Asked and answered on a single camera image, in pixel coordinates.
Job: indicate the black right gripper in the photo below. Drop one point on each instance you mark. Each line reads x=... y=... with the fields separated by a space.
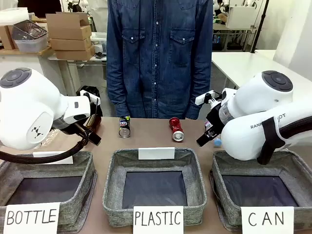
x=215 y=119

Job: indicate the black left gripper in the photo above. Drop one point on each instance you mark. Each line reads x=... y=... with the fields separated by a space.
x=73 y=126

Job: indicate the person left forearm denim sleeve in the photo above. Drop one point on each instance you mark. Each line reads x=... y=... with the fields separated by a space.
x=198 y=97

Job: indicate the person right forearm denim sleeve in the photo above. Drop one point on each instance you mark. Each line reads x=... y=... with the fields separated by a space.
x=117 y=92

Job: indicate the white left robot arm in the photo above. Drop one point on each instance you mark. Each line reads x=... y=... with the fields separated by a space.
x=29 y=109

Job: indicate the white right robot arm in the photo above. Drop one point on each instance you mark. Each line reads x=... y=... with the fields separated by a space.
x=243 y=139

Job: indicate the crushed red can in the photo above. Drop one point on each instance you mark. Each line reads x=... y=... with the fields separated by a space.
x=176 y=129

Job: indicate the crushed blue black can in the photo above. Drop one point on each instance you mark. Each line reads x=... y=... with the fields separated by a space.
x=124 y=128

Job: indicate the grey fabric basket can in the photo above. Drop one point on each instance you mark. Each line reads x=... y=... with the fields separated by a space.
x=224 y=185

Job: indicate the grey fabric basket plastic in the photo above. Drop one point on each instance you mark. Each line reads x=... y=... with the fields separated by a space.
x=114 y=185

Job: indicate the grey fabric basket bottle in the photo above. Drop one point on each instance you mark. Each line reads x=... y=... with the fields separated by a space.
x=80 y=192

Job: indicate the white CAN paper label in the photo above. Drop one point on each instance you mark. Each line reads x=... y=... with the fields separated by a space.
x=267 y=219

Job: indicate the plastic bottle blue cap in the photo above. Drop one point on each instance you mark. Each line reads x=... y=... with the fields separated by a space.
x=217 y=142

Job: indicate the brown glass bottle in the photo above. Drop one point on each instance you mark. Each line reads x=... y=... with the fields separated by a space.
x=90 y=120

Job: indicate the clear plastic bottle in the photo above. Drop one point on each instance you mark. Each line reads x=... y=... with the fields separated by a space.
x=48 y=137

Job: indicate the blank white card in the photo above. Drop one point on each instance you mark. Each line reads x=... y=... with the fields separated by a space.
x=48 y=154
x=156 y=153

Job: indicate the black chair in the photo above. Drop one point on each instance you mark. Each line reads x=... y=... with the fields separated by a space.
x=93 y=90

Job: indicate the white desk with legs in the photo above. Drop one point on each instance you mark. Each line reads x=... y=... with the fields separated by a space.
x=70 y=73

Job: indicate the black phone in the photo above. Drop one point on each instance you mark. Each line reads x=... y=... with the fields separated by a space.
x=101 y=56

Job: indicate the large white table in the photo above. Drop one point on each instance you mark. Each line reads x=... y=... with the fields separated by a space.
x=243 y=65

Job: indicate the flat cardboard box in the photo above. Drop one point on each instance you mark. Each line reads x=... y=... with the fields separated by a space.
x=70 y=44
x=75 y=54

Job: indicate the person torso denim shirt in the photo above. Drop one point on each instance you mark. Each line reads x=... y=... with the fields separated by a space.
x=158 y=61

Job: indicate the white PLASTIC paper label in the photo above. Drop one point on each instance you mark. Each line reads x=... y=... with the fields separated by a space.
x=158 y=219

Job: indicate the clear storage bin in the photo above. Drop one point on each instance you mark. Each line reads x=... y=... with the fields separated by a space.
x=100 y=41

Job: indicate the white BOTTLE paper label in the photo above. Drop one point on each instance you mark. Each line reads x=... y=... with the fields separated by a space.
x=31 y=217

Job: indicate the wooden table top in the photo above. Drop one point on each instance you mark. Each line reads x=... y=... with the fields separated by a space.
x=24 y=53

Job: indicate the open cardboard box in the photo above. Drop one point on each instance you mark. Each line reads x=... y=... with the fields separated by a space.
x=65 y=26

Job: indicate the clear plastic lidded container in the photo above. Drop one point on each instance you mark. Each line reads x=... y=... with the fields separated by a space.
x=29 y=39

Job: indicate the black stand pole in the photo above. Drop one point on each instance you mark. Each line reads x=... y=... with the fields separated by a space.
x=263 y=24

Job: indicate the small cardboard box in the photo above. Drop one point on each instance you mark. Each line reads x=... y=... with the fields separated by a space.
x=6 y=36

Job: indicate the white foam block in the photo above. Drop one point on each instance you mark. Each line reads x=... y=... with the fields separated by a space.
x=13 y=15

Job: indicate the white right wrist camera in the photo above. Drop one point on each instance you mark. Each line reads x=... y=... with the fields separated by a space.
x=202 y=100

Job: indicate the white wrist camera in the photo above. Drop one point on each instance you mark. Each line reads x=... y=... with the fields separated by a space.
x=202 y=100
x=85 y=93

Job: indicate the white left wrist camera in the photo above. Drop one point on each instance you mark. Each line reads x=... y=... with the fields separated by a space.
x=85 y=93

